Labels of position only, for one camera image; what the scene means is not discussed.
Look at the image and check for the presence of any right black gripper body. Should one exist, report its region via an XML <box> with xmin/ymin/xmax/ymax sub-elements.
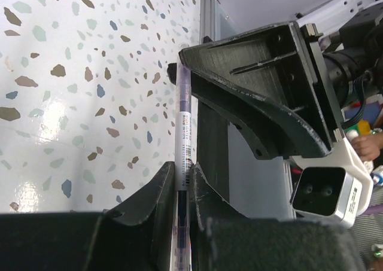
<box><xmin>293</xmin><ymin>22</ymin><xmax>343</xmax><ymax>139</ymax></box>

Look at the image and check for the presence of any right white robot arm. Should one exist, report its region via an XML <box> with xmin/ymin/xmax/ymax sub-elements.
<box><xmin>167</xmin><ymin>0</ymin><xmax>382</xmax><ymax>160</ymax></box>

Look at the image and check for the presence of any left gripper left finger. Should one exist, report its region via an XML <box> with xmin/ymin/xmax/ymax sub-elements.
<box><xmin>1</xmin><ymin>162</ymin><xmax>174</xmax><ymax>270</ymax></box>

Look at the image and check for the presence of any aluminium frame rail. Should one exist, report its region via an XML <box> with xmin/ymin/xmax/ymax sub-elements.
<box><xmin>200</xmin><ymin>0</ymin><xmax>239</xmax><ymax>44</ymax></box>

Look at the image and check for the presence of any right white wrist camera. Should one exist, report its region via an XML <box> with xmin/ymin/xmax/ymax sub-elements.
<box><xmin>291</xmin><ymin>130</ymin><xmax>374</xmax><ymax>228</ymax></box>

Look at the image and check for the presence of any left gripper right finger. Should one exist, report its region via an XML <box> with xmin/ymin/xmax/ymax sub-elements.
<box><xmin>190</xmin><ymin>165</ymin><xmax>365</xmax><ymax>270</ymax></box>

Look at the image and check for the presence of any thin metal craft knife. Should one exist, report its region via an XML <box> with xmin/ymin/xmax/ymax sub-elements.
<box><xmin>171</xmin><ymin>63</ymin><xmax>192</xmax><ymax>270</ymax></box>

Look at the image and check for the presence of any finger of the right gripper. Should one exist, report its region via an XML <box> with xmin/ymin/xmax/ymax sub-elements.
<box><xmin>179</xmin><ymin>22</ymin><xmax>332</xmax><ymax>159</ymax></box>
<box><xmin>166</xmin><ymin>63</ymin><xmax>177</xmax><ymax>84</ymax></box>

